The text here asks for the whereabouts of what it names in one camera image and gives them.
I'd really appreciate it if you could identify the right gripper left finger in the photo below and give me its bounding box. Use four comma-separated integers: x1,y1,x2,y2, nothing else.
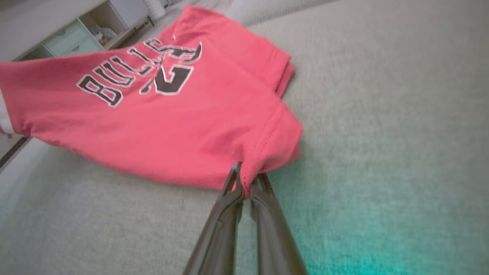
183,162,245,275

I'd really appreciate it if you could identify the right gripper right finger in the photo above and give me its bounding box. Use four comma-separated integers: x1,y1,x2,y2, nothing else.
250,174,308,275

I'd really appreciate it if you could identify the red Bulls basketball jersey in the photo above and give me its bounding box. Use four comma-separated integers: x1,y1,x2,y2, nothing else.
0,5,304,191

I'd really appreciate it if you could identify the grey item in cabinet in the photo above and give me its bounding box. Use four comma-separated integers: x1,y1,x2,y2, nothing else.
94,26,117,44

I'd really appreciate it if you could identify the white ribbed cylinder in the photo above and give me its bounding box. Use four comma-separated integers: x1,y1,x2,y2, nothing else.
143,0,167,20

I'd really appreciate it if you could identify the pale media cabinet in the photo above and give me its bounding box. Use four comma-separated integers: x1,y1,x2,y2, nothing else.
13,0,149,61

